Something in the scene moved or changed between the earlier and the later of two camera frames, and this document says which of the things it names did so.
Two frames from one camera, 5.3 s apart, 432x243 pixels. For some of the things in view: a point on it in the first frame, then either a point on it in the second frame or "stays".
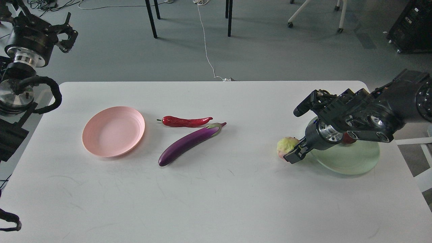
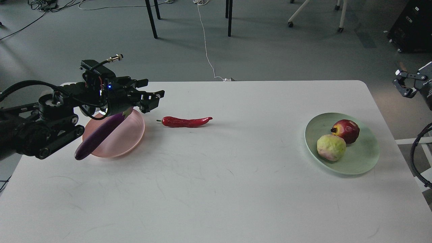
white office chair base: x=340 y=30 stays
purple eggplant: x=210 y=131 -> x=96 y=137
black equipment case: x=412 y=33 stays
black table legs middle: x=230 y=16 stays
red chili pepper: x=177 y=121 stays
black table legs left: x=147 y=3 stays
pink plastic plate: x=113 y=131 stays
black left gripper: x=34 y=38 -> x=102 y=95
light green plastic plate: x=349 y=158 stays
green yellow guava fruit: x=285 y=144 -> x=331 y=147
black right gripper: x=337 y=114 -> x=406 y=92
